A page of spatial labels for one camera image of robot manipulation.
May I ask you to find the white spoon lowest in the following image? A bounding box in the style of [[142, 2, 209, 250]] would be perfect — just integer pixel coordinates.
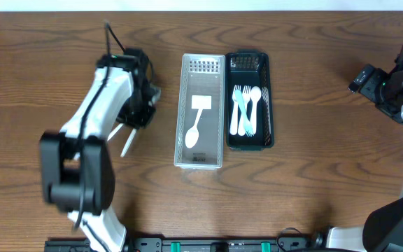
[[185, 109, 203, 148]]

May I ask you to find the white plastic fork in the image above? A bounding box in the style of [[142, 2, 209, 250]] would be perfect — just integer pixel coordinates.
[[229, 85, 241, 135], [238, 85, 252, 137]]

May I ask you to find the mint green plastic fork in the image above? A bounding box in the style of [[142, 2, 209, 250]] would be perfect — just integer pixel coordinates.
[[234, 85, 254, 137]]

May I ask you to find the white thick plastic spoon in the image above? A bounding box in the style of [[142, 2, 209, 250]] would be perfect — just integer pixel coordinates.
[[250, 86, 262, 134]]

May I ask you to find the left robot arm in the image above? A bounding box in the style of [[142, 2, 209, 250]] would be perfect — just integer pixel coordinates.
[[39, 54, 161, 251]]

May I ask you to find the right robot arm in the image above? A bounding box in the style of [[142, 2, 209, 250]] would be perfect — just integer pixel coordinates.
[[321, 62, 403, 251]]

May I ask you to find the clear plastic mesh basket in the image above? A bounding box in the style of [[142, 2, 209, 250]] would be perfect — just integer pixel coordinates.
[[174, 53, 225, 170]]

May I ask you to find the dark green mesh basket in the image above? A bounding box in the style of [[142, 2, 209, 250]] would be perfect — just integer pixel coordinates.
[[225, 50, 274, 151]]

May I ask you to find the left black cable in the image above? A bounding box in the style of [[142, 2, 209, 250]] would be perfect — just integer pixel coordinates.
[[71, 20, 127, 252]]

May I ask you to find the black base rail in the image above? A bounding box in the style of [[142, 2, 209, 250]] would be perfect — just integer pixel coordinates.
[[43, 236, 328, 252]]

